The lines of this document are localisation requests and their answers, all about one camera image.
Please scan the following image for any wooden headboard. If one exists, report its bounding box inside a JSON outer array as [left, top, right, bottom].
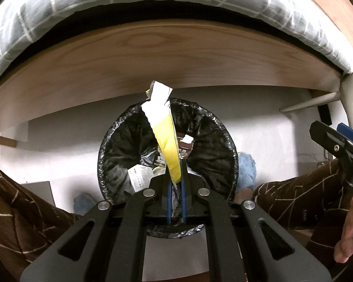
[[298, 0, 353, 68]]

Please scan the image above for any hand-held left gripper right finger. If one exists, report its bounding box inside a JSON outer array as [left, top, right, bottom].
[[179, 158, 331, 282]]

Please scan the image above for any wooden bed frame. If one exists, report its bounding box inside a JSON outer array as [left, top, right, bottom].
[[0, 19, 346, 137]]

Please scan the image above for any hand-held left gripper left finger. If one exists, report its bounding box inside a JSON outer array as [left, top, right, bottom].
[[19, 174, 174, 282]]

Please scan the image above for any person's right hand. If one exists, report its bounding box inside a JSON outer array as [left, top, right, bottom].
[[333, 195, 353, 264]]

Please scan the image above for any white metal tube frame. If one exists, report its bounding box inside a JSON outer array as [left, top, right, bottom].
[[279, 73, 353, 159]]

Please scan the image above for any small wooden bracket block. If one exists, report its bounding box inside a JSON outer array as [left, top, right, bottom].
[[0, 134, 18, 148]]

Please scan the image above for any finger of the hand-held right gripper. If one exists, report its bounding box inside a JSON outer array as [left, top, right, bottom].
[[309, 120, 353, 183], [337, 123, 353, 165]]

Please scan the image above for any person's left leg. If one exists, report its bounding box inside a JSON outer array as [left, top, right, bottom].
[[0, 161, 83, 282]]

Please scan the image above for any yellow white snack wrapper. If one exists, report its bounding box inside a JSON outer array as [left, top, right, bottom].
[[140, 80, 195, 223]]

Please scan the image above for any white printed packet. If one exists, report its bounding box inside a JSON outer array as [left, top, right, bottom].
[[127, 165, 154, 195]]

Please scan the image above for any round bin with black bag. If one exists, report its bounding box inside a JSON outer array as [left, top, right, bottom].
[[97, 96, 239, 239]]

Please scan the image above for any grey flat box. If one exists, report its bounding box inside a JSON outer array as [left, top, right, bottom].
[[20, 181, 56, 209]]

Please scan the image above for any blue foam slipper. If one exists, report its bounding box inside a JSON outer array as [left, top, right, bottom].
[[238, 152, 258, 189], [73, 192, 92, 215]]

